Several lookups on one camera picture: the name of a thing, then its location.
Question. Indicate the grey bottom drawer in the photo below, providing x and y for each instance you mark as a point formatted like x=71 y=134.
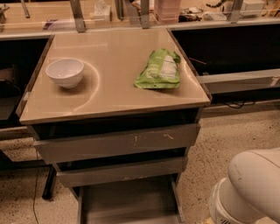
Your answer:
x=139 y=201

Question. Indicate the grey drawer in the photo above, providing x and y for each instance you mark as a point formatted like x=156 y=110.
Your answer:
x=122 y=172
x=139 y=201
x=117 y=143

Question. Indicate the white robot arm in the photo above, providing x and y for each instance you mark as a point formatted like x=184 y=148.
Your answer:
x=250 y=191

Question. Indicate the grey drawer cabinet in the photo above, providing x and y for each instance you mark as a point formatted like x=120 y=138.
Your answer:
x=106 y=99

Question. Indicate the grey middle drawer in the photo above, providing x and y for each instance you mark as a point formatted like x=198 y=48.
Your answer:
x=122 y=172

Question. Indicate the grey top drawer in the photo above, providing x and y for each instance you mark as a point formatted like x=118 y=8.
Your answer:
x=117 y=143

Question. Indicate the green snack bag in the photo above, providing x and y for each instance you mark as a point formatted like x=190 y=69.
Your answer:
x=161 y=71

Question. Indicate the white ceramic bowl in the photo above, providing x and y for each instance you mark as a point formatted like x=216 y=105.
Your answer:
x=66 y=73

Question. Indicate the pink plastic container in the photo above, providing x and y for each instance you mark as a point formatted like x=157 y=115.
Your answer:
x=167 y=11

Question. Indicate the black table leg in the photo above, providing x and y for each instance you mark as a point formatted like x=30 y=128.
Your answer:
x=47 y=193

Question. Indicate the white box on shelf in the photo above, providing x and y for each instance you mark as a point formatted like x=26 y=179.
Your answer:
x=251 y=7

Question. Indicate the grey metal rail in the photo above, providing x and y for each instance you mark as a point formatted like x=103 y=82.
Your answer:
x=243 y=81

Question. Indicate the grey metal post left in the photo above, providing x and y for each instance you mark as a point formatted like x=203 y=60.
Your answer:
x=77 y=15

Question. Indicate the grey metal post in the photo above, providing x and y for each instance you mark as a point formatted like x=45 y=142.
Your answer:
x=145 y=14
x=77 y=15

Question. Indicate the grey metal post middle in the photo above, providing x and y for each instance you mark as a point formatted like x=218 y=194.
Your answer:
x=145 y=14

